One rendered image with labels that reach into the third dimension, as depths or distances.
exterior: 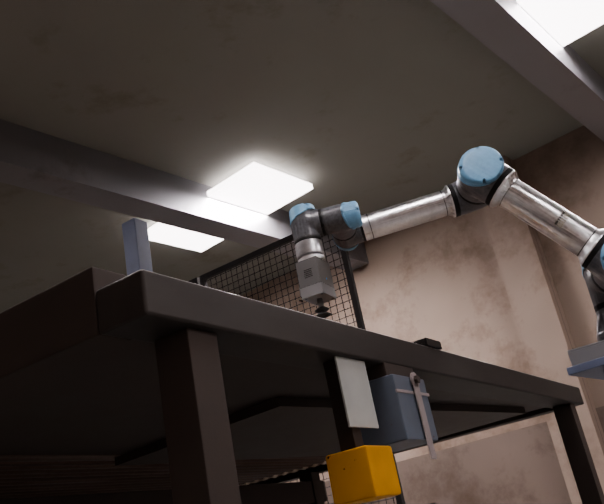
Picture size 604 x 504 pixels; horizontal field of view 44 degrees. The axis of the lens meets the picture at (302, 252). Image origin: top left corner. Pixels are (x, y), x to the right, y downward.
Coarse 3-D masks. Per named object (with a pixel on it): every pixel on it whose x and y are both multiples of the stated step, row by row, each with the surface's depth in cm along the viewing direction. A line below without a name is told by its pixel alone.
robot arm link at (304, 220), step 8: (296, 208) 203; (304, 208) 203; (312, 208) 204; (296, 216) 202; (304, 216) 202; (312, 216) 201; (296, 224) 202; (304, 224) 201; (312, 224) 201; (320, 224) 200; (296, 232) 201; (304, 232) 200; (312, 232) 200; (320, 232) 202; (296, 240) 201
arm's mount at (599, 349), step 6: (600, 342) 190; (576, 348) 193; (582, 348) 192; (588, 348) 191; (594, 348) 190; (600, 348) 189; (570, 354) 194; (576, 354) 193; (582, 354) 192; (588, 354) 191; (594, 354) 190; (600, 354) 189; (570, 360) 194; (576, 360) 193; (582, 360) 192; (588, 360) 191
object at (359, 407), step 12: (336, 360) 125; (348, 360) 129; (348, 372) 127; (360, 372) 131; (348, 384) 125; (360, 384) 129; (348, 396) 124; (360, 396) 127; (348, 408) 123; (360, 408) 126; (372, 408) 129; (348, 420) 121; (360, 420) 124; (372, 420) 128
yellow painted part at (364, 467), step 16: (336, 384) 126; (336, 400) 126; (336, 416) 125; (352, 432) 123; (352, 448) 122; (368, 448) 118; (384, 448) 122; (336, 464) 120; (352, 464) 118; (368, 464) 117; (384, 464) 120; (336, 480) 119; (352, 480) 118; (368, 480) 116; (384, 480) 118; (336, 496) 118; (352, 496) 117; (368, 496) 115; (384, 496) 118
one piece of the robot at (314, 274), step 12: (300, 264) 197; (312, 264) 196; (324, 264) 199; (300, 276) 196; (312, 276) 195; (324, 276) 196; (300, 288) 195; (312, 288) 194; (324, 288) 193; (300, 300) 198; (312, 300) 197; (324, 300) 199
